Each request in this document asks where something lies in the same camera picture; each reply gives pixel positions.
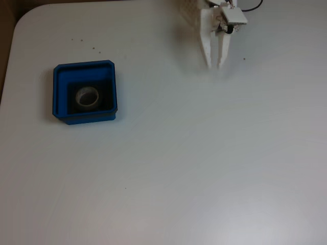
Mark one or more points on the white square camera box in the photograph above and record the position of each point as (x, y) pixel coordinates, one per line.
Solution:
(235, 15)

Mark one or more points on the blue square plastic box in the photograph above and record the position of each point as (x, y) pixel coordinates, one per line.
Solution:
(84, 71)

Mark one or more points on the black tape roll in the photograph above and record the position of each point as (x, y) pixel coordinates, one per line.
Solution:
(78, 100)

